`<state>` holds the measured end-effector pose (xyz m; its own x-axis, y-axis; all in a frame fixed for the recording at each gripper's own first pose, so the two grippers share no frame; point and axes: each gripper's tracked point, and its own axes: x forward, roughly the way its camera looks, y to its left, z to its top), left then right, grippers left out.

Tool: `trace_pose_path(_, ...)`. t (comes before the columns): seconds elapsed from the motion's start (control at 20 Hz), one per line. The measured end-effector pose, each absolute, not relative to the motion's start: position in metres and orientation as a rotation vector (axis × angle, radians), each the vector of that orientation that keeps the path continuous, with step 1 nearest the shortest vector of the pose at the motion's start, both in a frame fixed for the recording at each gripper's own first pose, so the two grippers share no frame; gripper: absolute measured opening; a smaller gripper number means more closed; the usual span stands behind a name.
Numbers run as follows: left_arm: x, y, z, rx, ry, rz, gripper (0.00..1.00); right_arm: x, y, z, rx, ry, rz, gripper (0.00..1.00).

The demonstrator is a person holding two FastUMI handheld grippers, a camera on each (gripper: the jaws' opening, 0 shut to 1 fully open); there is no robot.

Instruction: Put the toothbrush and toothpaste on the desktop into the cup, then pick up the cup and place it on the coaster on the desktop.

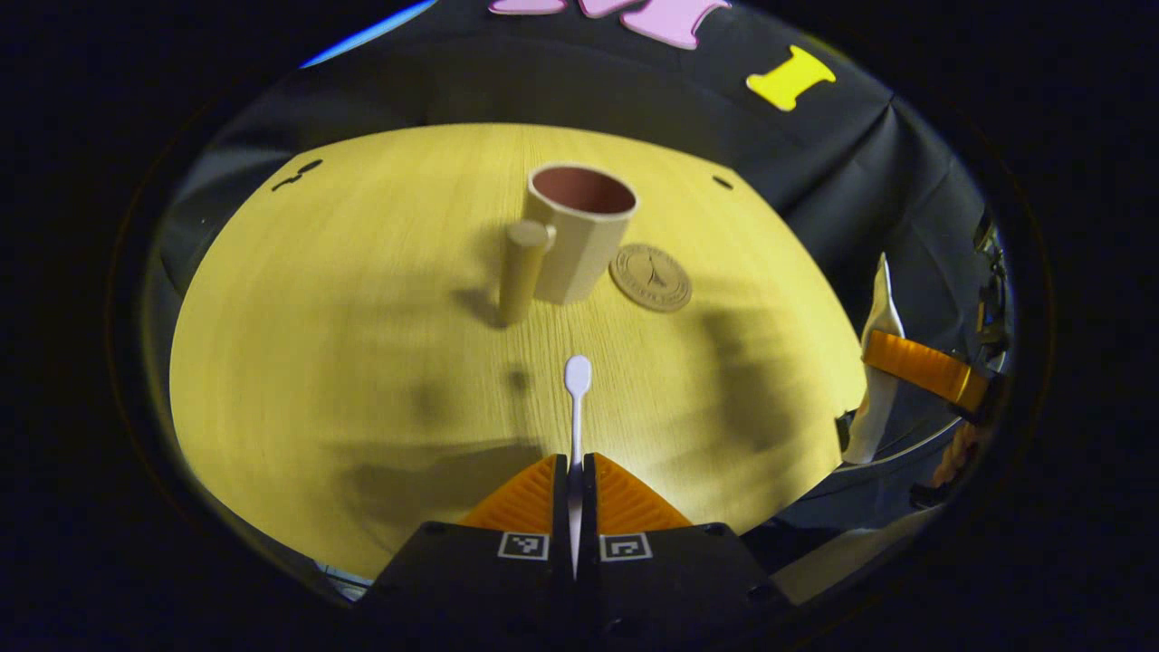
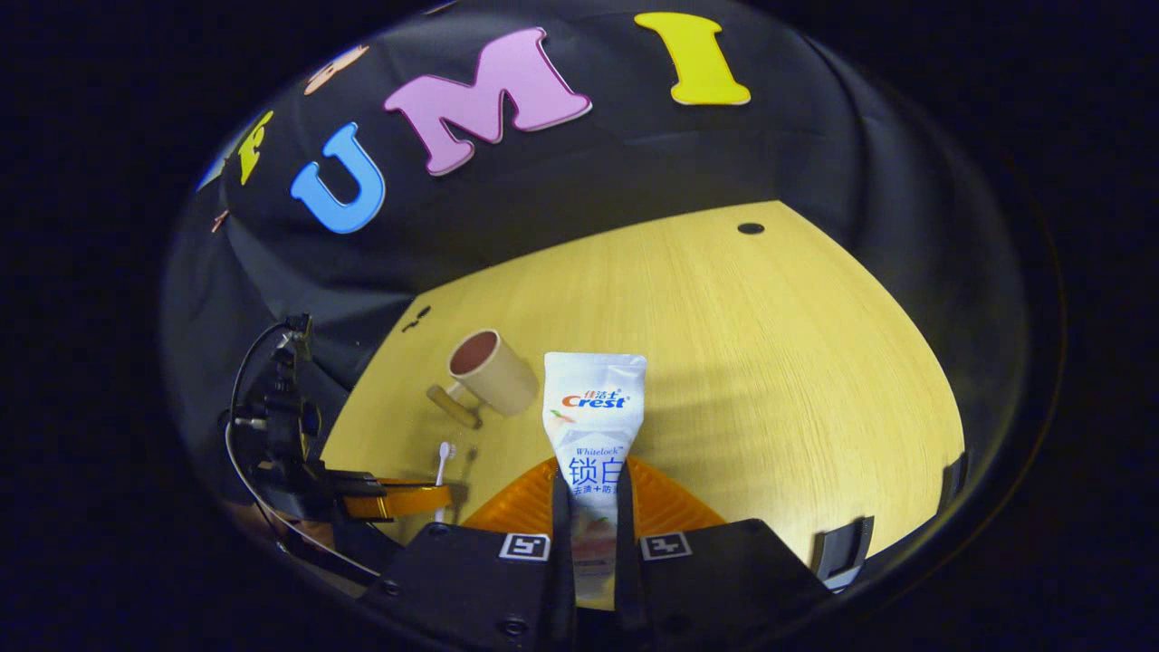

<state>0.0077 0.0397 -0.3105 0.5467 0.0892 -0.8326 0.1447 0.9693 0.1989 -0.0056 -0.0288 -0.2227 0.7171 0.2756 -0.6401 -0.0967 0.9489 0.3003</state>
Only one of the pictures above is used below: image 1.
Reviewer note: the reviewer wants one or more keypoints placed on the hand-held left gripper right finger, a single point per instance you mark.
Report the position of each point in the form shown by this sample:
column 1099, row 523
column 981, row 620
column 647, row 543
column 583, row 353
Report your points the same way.
column 589, row 516

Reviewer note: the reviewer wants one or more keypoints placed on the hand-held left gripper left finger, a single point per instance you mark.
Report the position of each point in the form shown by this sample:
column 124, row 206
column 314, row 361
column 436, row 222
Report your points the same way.
column 560, row 516

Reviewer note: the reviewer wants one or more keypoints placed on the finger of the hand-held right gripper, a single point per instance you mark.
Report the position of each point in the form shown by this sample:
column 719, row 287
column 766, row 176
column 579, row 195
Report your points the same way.
column 924, row 367

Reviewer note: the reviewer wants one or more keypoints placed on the white toothpaste tube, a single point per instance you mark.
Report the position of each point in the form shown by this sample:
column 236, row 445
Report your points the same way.
column 883, row 308

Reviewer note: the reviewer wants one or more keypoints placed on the white toothbrush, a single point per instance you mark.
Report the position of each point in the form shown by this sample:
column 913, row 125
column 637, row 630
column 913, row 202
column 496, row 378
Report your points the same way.
column 577, row 376

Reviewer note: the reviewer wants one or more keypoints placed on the round cork coaster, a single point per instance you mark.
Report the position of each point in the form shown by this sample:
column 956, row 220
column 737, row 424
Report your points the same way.
column 650, row 279

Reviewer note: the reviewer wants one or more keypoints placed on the beige cup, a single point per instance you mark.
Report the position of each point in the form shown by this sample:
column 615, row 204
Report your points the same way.
column 579, row 254

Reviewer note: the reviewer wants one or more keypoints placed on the black backdrop cloth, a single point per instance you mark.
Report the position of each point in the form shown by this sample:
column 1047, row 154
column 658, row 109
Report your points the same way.
column 453, row 81

